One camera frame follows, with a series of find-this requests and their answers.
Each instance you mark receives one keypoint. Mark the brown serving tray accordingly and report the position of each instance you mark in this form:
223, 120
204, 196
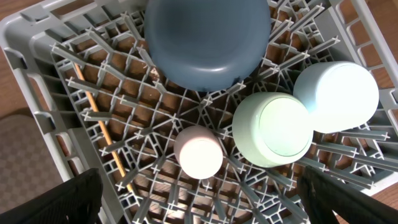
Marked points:
27, 168

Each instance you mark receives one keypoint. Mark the pink white cup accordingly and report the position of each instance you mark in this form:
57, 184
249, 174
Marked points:
198, 152

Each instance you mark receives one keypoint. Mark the dark blue plate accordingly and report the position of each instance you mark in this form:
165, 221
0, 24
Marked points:
207, 45

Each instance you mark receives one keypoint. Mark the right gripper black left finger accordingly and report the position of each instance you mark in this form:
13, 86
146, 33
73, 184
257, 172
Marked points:
77, 200

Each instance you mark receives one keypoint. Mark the light blue saucer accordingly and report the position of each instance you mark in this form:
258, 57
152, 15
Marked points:
338, 95

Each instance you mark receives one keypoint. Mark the mint green bowl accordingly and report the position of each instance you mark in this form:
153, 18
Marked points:
272, 129

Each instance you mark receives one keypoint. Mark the grey dishwasher rack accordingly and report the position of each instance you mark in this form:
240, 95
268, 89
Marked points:
144, 112

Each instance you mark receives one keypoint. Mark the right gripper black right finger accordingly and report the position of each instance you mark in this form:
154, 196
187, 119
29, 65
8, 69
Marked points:
324, 197

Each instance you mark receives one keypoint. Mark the wooden chopstick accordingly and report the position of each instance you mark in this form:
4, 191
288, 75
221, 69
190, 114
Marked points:
104, 130

